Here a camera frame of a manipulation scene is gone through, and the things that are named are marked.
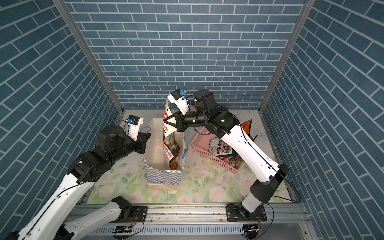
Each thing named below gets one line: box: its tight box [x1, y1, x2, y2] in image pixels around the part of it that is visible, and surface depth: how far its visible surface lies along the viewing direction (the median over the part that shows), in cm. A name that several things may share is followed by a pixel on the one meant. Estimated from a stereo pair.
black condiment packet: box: [208, 137, 238, 157], surface depth 88 cm
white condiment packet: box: [163, 94, 180, 171], surface depth 60 cm
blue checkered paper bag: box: [143, 118, 188, 191], surface depth 72 cm
